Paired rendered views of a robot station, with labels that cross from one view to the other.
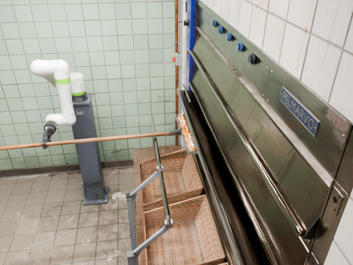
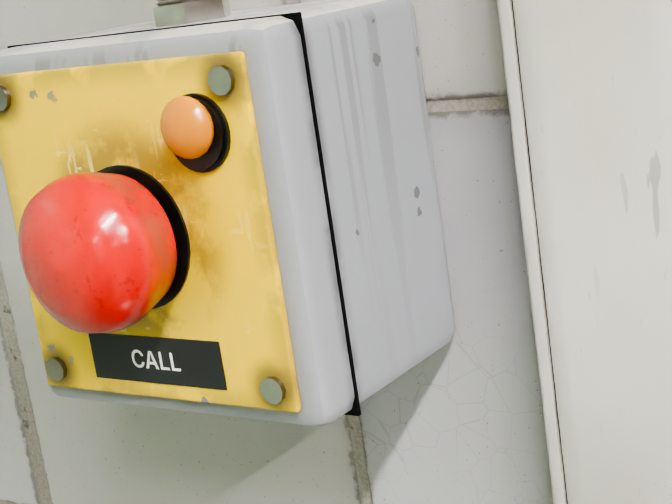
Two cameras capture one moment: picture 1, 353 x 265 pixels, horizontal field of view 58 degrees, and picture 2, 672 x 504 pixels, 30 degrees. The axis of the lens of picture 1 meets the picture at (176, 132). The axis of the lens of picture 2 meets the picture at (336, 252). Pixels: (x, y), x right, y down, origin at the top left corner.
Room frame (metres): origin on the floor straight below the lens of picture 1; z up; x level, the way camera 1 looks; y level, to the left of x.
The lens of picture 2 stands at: (2.75, 0.20, 1.52)
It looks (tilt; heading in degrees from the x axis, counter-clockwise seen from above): 13 degrees down; 314
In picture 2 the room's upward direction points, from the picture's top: 9 degrees counter-clockwise
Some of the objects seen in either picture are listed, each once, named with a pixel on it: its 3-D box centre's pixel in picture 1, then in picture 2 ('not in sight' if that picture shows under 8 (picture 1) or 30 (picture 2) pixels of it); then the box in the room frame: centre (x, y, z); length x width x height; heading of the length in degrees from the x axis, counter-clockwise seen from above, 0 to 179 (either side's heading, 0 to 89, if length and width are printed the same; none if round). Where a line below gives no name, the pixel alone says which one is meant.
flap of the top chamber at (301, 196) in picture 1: (230, 88); not in sight; (1.53, -0.28, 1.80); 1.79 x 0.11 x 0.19; 8
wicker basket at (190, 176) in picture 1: (168, 180); not in sight; (2.08, 0.07, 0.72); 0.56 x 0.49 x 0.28; 9
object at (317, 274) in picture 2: (178, 59); (220, 203); (3.01, -0.02, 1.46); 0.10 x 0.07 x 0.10; 8
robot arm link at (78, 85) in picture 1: (75, 83); not in sight; (2.66, 0.91, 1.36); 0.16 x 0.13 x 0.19; 92
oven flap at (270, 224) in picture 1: (226, 131); not in sight; (1.53, -0.28, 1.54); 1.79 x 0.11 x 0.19; 8
